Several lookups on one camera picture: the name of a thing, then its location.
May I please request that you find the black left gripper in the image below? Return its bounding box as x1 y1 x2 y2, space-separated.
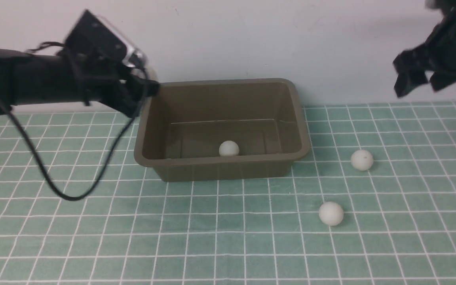
60 47 161 118

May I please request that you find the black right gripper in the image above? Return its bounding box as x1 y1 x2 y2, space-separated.
393 0 456 99

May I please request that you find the white ball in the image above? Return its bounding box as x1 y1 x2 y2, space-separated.
218 141 239 157
351 149 374 171
318 201 344 226

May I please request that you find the black camera cable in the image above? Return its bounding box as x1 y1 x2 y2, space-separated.
0 42 151 201

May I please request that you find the green checkered tablecloth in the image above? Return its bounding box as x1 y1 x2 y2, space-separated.
0 102 456 285

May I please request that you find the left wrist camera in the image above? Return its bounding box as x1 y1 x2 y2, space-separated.
64 9 147 70

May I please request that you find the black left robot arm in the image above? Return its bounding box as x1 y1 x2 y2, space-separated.
0 47 161 117

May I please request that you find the olive green plastic bin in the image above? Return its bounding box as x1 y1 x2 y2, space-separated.
133 78 311 182

